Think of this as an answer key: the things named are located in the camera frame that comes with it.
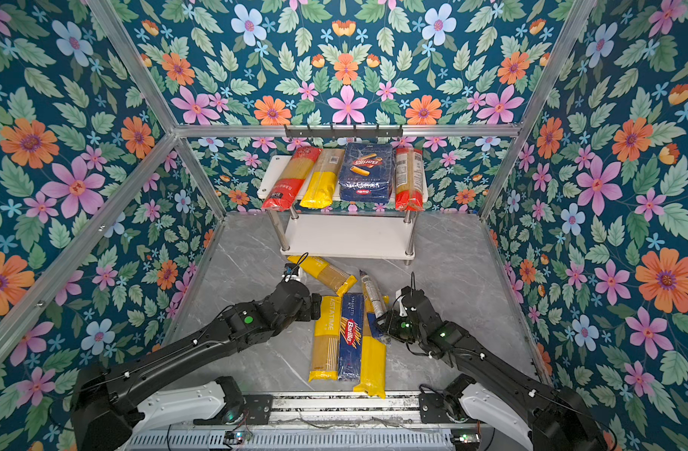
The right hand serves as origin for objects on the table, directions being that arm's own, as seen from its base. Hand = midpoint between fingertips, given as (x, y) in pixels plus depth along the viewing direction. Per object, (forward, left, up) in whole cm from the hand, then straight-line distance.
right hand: (374, 323), depth 79 cm
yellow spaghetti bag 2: (+3, +15, -7) cm, 16 cm away
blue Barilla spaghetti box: (+3, +7, -7) cm, 10 cm away
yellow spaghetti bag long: (-9, 0, -8) cm, 12 cm away
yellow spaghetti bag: (+26, +14, +28) cm, 40 cm away
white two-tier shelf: (+37, +10, -1) cm, 38 cm away
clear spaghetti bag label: (+7, -1, 0) cm, 7 cm away
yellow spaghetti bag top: (+22, +17, -6) cm, 28 cm away
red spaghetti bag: (+26, +24, +28) cm, 45 cm away
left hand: (+5, +16, +8) cm, 19 cm away
